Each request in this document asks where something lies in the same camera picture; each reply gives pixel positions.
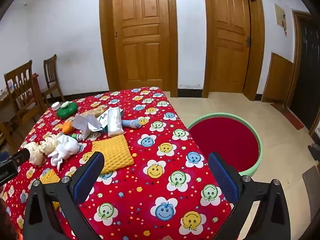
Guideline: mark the cream frilly scrunchie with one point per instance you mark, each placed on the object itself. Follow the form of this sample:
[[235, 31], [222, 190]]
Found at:
[[50, 143]]

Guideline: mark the green round container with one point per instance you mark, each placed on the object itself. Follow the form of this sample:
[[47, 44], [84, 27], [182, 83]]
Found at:
[[66, 111]]

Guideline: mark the green capped small tube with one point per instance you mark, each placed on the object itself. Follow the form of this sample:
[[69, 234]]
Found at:
[[77, 136]]

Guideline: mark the orange plush fruit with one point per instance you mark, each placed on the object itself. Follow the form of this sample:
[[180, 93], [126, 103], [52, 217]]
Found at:
[[67, 128]]

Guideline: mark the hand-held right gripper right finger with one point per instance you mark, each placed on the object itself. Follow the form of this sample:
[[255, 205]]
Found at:
[[225, 180]]

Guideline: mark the crumpled white paper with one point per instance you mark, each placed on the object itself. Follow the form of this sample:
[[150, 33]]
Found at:
[[83, 122]]

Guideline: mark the large yellow knitted cloth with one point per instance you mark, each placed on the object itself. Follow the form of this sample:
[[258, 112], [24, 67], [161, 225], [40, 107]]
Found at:
[[112, 152]]

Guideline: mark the white tissue pack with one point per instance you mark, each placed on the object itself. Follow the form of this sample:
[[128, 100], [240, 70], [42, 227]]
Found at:
[[115, 122]]

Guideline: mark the cream fluffy ball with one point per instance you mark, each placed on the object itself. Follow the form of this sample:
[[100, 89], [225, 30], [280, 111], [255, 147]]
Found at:
[[36, 155]]

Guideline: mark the wooden board panel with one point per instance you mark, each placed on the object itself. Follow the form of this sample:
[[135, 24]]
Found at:
[[276, 80]]

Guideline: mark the green basin with red inside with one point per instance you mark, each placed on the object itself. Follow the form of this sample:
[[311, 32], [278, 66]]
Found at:
[[225, 140]]

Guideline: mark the beige wall notice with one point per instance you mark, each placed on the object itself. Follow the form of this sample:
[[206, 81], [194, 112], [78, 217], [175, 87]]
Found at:
[[280, 15]]

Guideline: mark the red smiley flower tablecloth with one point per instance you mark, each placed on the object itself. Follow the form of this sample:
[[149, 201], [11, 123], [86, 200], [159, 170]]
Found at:
[[160, 110]]

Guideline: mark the black object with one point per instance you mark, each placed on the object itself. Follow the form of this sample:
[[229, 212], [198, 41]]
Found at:
[[314, 151]]

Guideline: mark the brown wooden seat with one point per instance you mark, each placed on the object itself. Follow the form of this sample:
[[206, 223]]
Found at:
[[312, 182]]

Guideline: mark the dark door with brown frame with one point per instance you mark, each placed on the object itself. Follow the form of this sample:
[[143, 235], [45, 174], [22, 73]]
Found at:
[[308, 67]]

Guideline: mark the white jar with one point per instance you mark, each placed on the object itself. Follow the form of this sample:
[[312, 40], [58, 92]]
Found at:
[[56, 105]]

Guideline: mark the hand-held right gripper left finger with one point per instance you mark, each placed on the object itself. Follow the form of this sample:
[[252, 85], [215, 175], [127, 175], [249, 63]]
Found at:
[[86, 177]]

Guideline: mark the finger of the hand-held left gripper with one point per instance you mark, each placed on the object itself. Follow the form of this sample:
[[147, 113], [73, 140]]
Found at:
[[21, 156]]

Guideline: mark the white and teal medicine box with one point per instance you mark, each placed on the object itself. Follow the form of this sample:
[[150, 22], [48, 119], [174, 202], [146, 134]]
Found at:
[[103, 121]]

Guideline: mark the wooden panel door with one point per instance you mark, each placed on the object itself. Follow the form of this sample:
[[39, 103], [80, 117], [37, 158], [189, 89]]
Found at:
[[142, 35], [230, 37]]

